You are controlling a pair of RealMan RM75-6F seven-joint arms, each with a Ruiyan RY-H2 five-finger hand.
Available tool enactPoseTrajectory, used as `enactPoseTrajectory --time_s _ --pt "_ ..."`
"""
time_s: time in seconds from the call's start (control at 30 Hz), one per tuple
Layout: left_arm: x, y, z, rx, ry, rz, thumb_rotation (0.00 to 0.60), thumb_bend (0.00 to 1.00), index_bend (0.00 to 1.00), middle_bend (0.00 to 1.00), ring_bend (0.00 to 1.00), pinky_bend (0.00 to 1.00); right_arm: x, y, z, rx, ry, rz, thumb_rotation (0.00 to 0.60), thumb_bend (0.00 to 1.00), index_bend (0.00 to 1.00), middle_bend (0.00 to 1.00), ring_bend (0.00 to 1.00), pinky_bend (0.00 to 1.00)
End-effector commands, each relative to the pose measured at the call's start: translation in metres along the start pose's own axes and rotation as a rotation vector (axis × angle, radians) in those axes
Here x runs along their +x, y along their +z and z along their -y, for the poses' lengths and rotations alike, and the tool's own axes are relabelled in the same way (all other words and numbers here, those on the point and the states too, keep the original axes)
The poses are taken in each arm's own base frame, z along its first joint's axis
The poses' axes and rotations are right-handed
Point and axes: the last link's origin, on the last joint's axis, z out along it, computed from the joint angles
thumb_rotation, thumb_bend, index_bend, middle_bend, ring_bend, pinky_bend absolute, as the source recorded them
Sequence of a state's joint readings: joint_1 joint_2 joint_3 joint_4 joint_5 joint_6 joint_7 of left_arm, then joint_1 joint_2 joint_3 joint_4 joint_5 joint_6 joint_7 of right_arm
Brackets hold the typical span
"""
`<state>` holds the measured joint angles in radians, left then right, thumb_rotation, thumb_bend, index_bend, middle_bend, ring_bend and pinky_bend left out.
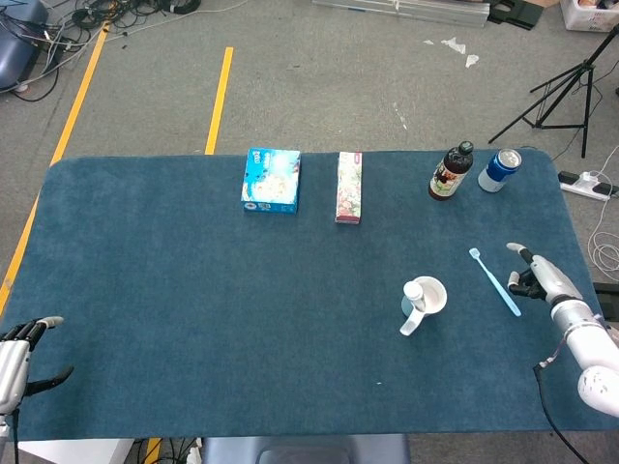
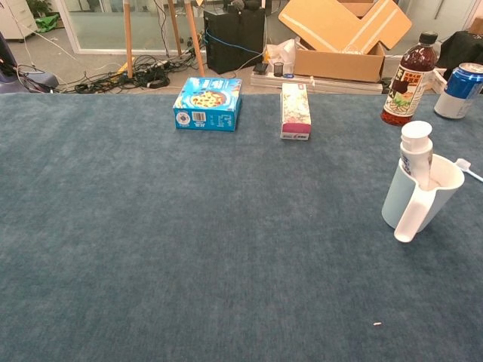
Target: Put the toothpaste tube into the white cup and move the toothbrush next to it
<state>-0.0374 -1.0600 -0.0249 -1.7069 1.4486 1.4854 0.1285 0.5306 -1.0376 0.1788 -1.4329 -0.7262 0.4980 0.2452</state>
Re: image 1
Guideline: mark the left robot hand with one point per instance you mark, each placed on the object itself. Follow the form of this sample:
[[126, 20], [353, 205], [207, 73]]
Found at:
[[12, 367]]

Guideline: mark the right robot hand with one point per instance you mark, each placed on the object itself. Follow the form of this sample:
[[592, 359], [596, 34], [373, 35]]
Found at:
[[551, 280]]

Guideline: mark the light blue toothbrush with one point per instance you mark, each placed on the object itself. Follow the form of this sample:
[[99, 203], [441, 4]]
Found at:
[[495, 285]]

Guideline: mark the white pink toothpaste tube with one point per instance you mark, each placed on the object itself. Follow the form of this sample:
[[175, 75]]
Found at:
[[413, 291]]

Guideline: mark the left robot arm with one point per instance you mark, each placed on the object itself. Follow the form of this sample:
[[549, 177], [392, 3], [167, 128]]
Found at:
[[4, 425]]

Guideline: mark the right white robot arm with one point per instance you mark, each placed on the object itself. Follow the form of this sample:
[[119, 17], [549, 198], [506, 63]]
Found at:
[[585, 333]]

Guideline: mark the floral white and pink box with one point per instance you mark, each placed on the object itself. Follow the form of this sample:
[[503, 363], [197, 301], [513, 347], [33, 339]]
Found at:
[[349, 188]]

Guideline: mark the blue cookie box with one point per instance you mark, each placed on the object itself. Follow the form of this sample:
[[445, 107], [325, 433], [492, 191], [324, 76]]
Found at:
[[271, 179]]

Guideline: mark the white power strip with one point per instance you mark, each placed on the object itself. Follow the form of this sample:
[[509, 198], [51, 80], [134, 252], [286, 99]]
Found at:
[[578, 182]]

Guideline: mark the white base panel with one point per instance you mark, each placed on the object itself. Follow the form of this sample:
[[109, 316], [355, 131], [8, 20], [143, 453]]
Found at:
[[72, 452]]

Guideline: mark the blue white drink can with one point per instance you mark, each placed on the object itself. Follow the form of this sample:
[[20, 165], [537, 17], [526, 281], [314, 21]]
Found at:
[[498, 171]]

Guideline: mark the dark tea bottle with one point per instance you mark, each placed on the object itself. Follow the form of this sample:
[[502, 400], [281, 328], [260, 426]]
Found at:
[[447, 176]]

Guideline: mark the blue table mat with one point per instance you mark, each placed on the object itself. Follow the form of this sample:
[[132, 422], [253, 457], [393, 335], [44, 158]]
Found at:
[[193, 290]]

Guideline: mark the black tripod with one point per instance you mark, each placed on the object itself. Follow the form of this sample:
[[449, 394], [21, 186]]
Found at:
[[588, 65]]

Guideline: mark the white paper scrap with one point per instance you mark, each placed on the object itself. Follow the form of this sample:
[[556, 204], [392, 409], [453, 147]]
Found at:
[[453, 44], [471, 60]]

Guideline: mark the black plastic tray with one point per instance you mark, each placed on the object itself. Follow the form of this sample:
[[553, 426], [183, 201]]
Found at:
[[515, 14]]

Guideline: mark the grey blue robot torso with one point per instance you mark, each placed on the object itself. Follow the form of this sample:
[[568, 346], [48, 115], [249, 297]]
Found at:
[[300, 449]]

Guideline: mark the dark blue machine base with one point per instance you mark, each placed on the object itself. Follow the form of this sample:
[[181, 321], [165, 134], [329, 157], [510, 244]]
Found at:
[[14, 53]]

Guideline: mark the aluminium rail bundle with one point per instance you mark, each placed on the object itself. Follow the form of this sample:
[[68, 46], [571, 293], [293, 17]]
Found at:
[[411, 12]]

